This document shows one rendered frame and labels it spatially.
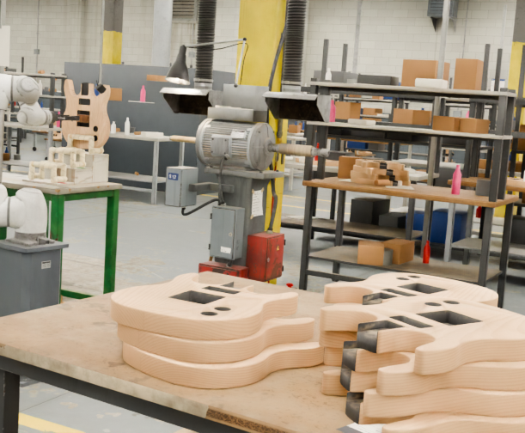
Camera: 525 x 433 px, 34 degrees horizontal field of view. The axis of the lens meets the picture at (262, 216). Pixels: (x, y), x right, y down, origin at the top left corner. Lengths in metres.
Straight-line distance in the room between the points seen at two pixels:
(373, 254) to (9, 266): 3.08
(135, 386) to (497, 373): 0.72
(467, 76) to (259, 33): 3.88
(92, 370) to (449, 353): 0.76
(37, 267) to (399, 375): 3.07
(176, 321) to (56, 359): 0.30
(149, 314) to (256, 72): 3.86
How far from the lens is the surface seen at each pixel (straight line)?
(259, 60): 5.57
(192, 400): 1.73
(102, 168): 5.34
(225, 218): 4.45
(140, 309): 1.85
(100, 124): 5.30
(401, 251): 6.73
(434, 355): 1.55
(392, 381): 1.55
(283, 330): 1.97
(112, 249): 5.34
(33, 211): 4.42
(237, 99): 4.71
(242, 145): 4.48
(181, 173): 4.40
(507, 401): 1.67
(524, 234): 9.02
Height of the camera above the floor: 1.49
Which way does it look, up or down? 8 degrees down
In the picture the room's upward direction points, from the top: 4 degrees clockwise
